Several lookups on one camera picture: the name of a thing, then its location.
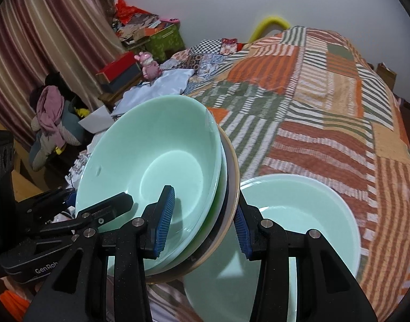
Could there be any white paper sheet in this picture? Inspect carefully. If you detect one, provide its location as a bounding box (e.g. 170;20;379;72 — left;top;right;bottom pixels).
79;105;113;133

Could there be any red plastic bag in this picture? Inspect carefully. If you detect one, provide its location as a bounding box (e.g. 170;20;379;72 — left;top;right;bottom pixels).
115;0;138;24

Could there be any yellow foam noodle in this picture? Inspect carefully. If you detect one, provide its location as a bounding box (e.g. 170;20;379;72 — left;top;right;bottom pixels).
248;15;291;42

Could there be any white spotted bowl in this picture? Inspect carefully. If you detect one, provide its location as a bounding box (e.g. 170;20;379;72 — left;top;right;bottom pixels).
165;131;236;272

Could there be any mint green plate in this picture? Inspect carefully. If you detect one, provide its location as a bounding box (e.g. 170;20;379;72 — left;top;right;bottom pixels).
183;174;361;322

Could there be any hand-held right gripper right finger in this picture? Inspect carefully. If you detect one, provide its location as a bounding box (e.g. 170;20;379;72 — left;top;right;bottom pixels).
233;193;375;322

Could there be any grey fabric bundle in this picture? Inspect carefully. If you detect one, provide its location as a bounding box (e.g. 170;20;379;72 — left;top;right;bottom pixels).
29;101;89;170

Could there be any striped curtain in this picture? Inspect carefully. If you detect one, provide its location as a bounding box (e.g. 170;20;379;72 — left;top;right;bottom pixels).
0;0;125;141

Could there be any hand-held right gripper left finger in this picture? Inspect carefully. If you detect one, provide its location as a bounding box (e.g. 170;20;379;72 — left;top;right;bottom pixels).
22;185;176;322

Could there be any red box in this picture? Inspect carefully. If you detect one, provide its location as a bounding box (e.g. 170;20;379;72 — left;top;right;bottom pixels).
96;52;140;83

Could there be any dark grey box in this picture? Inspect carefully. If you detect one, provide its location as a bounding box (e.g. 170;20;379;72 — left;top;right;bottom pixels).
104;64;144;94

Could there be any orange garment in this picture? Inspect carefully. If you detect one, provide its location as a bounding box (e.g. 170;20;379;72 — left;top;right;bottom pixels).
0;290;31;316

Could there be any pink plush toy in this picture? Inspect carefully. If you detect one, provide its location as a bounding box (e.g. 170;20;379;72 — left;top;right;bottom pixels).
134;51;163;80

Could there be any checkered patchwork cloth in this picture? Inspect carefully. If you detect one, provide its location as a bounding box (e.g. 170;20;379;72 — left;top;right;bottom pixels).
161;38;249;94

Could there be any green box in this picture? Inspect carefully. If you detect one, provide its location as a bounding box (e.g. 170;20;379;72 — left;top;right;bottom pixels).
148;23;185;61

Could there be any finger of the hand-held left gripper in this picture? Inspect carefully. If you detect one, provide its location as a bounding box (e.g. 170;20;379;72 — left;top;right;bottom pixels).
16;188;77;219
71;192;134;234

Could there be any pink bowl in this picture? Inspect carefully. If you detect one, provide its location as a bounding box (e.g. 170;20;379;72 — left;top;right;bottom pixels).
146;131;241;284

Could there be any striped patchwork blanket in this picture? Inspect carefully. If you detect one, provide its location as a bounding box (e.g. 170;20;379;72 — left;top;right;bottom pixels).
148;25;410;322

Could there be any small cardboard box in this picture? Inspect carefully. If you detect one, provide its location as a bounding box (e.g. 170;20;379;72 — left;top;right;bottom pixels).
376;62;397;89

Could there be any light blue cloth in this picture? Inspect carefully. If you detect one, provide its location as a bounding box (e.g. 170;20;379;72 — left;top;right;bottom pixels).
113;69;195;116

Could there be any green bowl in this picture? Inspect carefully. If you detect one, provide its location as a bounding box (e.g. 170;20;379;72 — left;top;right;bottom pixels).
75;95;223;273

